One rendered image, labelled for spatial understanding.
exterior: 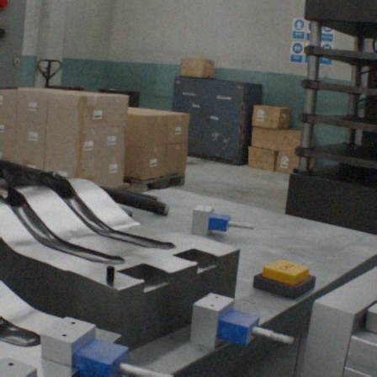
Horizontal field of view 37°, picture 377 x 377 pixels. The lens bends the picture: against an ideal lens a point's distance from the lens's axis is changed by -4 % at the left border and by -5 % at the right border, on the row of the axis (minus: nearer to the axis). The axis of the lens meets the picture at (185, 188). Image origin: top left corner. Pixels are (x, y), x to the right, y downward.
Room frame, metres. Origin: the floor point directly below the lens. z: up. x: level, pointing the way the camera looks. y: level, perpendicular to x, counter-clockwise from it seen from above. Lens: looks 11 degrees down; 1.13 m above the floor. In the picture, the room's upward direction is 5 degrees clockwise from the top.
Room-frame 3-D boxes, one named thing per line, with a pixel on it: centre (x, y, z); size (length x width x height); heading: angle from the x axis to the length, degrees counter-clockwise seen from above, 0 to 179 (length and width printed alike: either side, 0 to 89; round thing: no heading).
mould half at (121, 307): (0.87, 0.19, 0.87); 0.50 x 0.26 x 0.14; 53
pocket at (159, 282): (0.69, 0.04, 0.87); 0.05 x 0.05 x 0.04; 53
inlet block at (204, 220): (1.22, -0.09, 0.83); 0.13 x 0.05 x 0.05; 76
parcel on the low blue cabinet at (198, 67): (8.31, -0.02, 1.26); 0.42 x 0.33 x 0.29; 53
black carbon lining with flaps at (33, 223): (0.85, 0.18, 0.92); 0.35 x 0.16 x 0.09; 53
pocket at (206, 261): (0.77, -0.02, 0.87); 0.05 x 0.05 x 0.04; 53
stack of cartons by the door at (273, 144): (7.54, -1.21, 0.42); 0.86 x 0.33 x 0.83; 53
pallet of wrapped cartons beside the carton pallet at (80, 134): (5.06, 1.21, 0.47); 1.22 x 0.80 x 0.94; 57
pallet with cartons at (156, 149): (5.95, 0.73, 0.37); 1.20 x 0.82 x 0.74; 61
